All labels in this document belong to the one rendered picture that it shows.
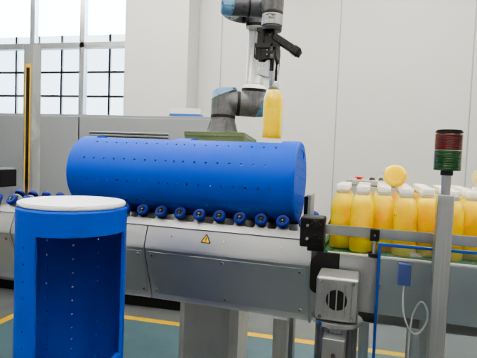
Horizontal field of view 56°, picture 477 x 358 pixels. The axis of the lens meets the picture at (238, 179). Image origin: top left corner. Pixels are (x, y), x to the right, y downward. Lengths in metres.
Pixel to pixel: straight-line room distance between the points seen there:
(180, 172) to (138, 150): 0.20
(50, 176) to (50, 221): 2.64
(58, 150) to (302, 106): 2.22
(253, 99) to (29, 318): 1.32
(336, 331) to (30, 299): 0.79
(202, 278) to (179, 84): 2.97
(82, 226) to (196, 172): 0.52
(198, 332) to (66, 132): 2.13
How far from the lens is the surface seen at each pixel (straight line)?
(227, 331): 2.08
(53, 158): 3.78
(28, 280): 1.23
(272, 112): 1.58
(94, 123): 3.59
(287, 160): 1.46
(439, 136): 1.19
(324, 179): 4.32
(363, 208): 1.38
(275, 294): 1.57
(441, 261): 1.22
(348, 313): 1.27
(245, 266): 1.53
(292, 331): 1.75
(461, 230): 1.41
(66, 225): 1.16
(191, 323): 2.12
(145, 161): 1.63
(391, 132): 4.34
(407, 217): 1.38
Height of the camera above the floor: 1.18
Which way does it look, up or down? 3 degrees down
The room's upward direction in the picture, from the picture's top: 2 degrees clockwise
